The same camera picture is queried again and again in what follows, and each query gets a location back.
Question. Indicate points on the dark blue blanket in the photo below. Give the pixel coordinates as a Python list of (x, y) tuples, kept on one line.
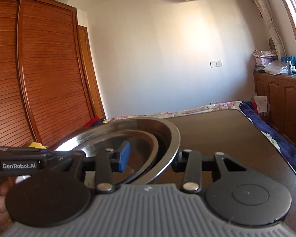
[(280, 143)]

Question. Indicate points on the white paper bag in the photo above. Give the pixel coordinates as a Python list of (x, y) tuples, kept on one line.
[(260, 104)]

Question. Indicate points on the person's left hand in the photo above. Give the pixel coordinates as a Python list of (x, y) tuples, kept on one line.
[(5, 220)]

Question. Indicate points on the white wall switch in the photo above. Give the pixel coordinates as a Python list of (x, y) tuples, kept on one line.
[(216, 63)]

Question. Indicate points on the wooden slatted wardrobe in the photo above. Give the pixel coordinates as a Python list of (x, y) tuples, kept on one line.
[(48, 87)]

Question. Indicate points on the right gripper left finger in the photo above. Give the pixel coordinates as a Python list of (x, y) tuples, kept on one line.
[(108, 161)]

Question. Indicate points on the yellow plush toy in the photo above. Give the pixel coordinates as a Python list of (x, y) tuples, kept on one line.
[(36, 145)]

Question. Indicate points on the clear plastic bag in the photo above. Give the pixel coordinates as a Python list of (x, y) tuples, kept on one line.
[(276, 68)]

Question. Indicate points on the small steel bowl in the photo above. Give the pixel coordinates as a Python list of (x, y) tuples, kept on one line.
[(144, 148)]

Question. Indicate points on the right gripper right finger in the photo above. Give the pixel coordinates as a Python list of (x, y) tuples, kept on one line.
[(189, 162)]

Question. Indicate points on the floral bed quilt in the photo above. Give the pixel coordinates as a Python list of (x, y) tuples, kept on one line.
[(202, 109)]

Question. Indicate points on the patterned beige curtain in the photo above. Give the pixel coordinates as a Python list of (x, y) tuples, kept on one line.
[(267, 16)]

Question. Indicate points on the wooden sideboard cabinet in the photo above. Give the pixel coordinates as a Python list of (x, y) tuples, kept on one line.
[(280, 91)]

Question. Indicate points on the large steel bowl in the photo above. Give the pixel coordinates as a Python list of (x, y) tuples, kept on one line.
[(166, 133)]

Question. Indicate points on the red cloth on bed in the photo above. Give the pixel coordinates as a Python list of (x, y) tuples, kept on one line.
[(94, 122)]

